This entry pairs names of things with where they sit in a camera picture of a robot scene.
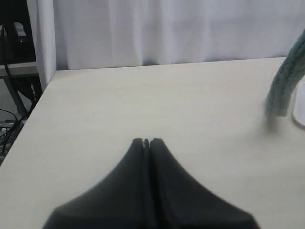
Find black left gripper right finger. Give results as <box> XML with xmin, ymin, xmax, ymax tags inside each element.
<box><xmin>149</xmin><ymin>138</ymin><xmax>260</xmax><ymax>229</ymax></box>

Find green knitted scarf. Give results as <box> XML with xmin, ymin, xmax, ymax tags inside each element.
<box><xmin>265</xmin><ymin>32</ymin><xmax>305</xmax><ymax>117</ymax></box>

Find white rectangular tray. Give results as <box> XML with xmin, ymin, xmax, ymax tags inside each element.
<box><xmin>293</xmin><ymin>82</ymin><xmax>305</xmax><ymax>127</ymax></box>

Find white backdrop curtain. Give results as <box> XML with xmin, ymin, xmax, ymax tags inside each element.
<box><xmin>27</xmin><ymin>0</ymin><xmax>305</xmax><ymax>87</ymax></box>

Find black metal rack frame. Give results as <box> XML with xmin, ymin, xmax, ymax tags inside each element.
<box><xmin>0</xmin><ymin>0</ymin><xmax>42</xmax><ymax>116</ymax></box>

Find black floor cables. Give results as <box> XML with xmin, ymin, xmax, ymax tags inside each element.
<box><xmin>0</xmin><ymin>108</ymin><xmax>29</xmax><ymax>156</ymax></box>

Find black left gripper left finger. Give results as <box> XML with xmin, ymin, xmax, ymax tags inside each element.
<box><xmin>43</xmin><ymin>139</ymin><xmax>147</xmax><ymax>229</ymax></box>

